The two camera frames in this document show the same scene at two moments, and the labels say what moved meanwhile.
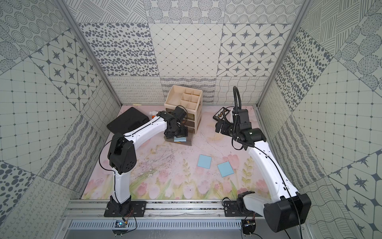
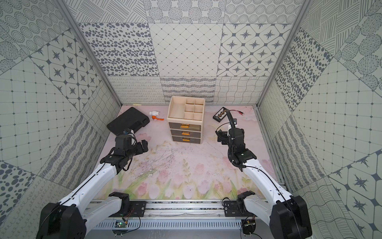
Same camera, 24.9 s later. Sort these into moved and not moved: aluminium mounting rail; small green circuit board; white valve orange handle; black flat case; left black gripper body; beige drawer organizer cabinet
Moved: beige drawer organizer cabinet; left black gripper body
Not moved: white valve orange handle; small green circuit board; aluminium mounting rail; black flat case
